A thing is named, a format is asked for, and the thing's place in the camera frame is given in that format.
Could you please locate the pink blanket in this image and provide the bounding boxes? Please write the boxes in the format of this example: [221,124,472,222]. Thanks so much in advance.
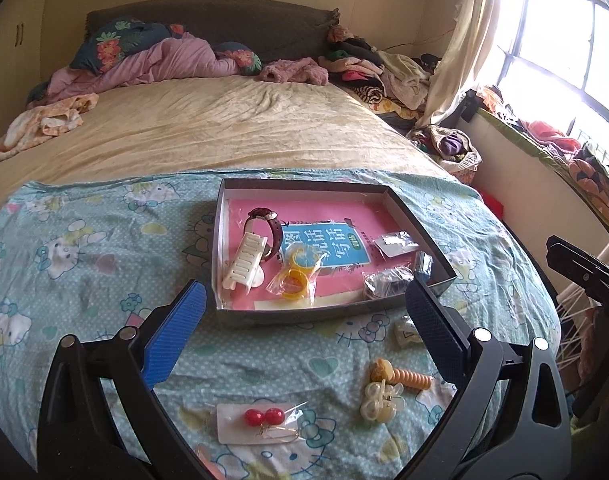
[27,32,258,106]

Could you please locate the grey cardboard box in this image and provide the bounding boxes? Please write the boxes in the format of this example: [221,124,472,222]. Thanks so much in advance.
[212,178,457,320]

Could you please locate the cream curtain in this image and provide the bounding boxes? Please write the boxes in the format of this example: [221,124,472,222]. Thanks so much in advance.
[417,0,520,128]

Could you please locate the orange beaded hair clip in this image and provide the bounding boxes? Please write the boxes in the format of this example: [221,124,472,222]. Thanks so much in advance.
[369,357,434,392]

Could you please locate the colourful clothes on window sill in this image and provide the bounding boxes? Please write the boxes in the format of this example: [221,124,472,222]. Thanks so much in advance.
[477,85,609,226]

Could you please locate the clear packet with dark jewelry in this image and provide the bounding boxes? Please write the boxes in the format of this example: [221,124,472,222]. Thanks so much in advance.
[362,266,416,303]

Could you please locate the small floral pillow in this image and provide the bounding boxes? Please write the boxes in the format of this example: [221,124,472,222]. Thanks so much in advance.
[212,41,262,76]

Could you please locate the clear packet with white card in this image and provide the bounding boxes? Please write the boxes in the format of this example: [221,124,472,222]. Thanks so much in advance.
[373,230,421,259]

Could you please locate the small red object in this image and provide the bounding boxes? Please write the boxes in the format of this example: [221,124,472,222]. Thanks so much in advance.
[483,194,506,221]

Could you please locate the purple and patterned clothes heap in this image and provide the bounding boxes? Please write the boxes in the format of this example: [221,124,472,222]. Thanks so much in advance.
[407,125,482,183]

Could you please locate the large floral pillow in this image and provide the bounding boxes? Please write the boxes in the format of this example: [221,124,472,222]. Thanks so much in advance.
[69,17,175,73]

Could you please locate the pink fluffy garment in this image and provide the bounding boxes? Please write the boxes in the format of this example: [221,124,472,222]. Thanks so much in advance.
[258,57,330,86]

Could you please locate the white hair claw clip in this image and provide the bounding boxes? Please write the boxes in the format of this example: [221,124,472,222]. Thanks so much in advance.
[222,232,268,292]

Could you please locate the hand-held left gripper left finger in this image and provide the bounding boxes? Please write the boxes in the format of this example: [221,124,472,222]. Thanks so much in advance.
[37,278,220,480]

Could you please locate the beige bedsheet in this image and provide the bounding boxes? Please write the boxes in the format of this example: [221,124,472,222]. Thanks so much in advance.
[0,74,460,226]

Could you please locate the red ball earrings on card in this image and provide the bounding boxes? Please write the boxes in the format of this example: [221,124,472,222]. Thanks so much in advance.
[215,402,307,445]

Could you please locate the blue cartoon cat blanket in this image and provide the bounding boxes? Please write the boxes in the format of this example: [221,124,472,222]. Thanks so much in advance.
[0,167,565,480]

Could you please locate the cream wardrobe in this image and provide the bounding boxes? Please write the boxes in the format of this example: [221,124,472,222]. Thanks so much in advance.
[0,0,55,126]

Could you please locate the small clear packet cream jewelry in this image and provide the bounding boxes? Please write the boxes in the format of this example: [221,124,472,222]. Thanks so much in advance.
[388,319,422,352]

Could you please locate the red strap wristwatch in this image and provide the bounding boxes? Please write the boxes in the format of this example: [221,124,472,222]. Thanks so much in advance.
[247,206,290,263]

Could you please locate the grey headboard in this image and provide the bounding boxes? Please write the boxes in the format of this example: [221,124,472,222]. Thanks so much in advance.
[86,0,341,61]

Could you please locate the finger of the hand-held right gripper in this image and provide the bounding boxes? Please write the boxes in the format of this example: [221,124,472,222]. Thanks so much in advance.
[567,269,609,312]
[545,235,609,286]

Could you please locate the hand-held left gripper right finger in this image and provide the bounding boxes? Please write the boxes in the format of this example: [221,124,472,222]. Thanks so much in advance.
[405,278,572,480]

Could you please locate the pile of mixed clothes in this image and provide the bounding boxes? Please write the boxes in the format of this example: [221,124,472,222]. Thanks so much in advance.
[324,25,442,121]

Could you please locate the cream yellow hair claw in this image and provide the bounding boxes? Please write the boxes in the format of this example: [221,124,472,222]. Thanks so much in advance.
[360,381,404,424]

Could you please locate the pink cream floral garment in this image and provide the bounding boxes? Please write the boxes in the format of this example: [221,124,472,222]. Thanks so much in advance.
[0,92,100,163]

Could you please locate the window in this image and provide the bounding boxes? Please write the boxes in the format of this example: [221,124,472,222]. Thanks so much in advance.
[494,0,609,136]

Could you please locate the yellow rings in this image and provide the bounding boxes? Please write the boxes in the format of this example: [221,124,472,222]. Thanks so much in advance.
[265,245,327,307]

